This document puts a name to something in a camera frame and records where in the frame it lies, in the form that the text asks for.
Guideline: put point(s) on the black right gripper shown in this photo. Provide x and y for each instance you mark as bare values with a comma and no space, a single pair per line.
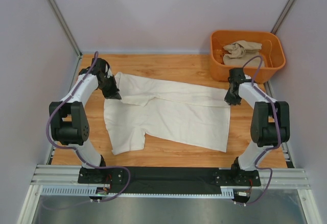
230,101

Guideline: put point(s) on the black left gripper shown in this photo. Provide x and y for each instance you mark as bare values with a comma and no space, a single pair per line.
113,93

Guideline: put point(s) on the white t shirt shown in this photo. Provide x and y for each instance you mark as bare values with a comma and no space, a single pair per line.
181,112

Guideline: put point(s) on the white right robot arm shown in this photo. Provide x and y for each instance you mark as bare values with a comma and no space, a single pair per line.
270,124

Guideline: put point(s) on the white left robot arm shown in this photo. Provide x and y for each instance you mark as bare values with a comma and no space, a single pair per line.
67,127

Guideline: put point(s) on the beige t shirt in bin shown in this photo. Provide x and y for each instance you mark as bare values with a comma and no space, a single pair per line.
240,52

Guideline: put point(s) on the orange plastic bin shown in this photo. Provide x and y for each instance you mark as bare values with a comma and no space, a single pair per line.
271,55

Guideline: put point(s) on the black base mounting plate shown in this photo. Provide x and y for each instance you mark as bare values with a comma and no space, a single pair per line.
169,179

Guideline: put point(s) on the grey slotted cable duct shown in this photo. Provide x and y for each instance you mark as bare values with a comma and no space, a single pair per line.
93,191

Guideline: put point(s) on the left aluminium frame post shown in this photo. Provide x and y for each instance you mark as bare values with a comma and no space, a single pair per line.
60,18

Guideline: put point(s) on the aluminium frame post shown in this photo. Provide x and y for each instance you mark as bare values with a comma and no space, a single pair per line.
60,18
283,15

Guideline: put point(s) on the aluminium extrusion rail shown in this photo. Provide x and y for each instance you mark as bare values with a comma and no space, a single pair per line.
278,178

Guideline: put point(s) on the right aluminium frame post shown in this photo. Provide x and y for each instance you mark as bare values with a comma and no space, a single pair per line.
283,15

